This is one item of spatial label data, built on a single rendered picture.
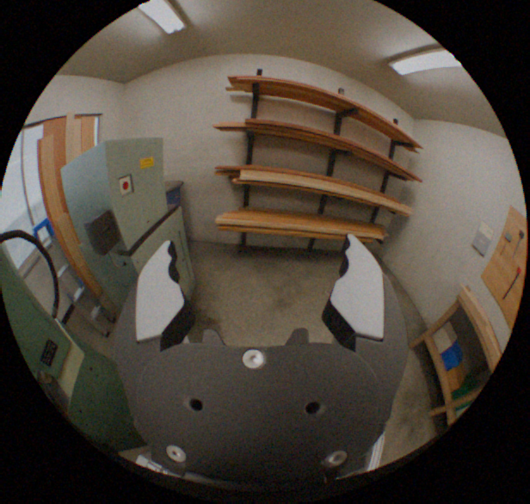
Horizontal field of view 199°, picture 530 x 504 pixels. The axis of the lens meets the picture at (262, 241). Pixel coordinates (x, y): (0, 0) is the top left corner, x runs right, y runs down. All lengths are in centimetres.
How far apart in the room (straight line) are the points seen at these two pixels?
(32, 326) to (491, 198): 329
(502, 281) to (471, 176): 124
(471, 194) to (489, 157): 62
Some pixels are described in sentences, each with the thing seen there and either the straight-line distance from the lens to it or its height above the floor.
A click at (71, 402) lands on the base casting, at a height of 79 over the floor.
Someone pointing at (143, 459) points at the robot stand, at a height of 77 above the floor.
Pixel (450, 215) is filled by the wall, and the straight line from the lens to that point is 256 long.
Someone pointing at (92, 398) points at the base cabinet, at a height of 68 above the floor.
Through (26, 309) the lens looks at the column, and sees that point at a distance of 77.
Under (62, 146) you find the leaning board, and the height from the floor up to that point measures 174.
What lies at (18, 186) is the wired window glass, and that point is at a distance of 227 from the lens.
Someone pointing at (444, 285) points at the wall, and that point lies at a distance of 255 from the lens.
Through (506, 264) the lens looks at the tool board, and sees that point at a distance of 242.
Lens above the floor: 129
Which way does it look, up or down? 33 degrees down
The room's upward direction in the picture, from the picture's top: 7 degrees clockwise
